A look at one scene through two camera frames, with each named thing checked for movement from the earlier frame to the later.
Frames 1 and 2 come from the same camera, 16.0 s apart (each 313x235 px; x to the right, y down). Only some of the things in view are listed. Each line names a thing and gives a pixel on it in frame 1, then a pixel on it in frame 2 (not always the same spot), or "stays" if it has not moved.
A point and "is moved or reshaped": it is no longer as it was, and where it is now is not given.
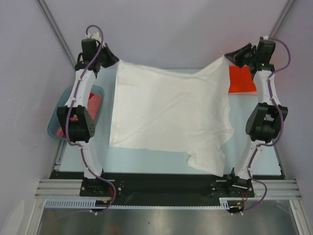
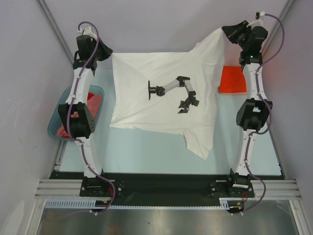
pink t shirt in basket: [94, 106] stays
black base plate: [165, 184] stays
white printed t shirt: [167, 110] is moved or reshaped
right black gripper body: [246, 56] -> [240, 35]
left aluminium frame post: [44, 8] stays
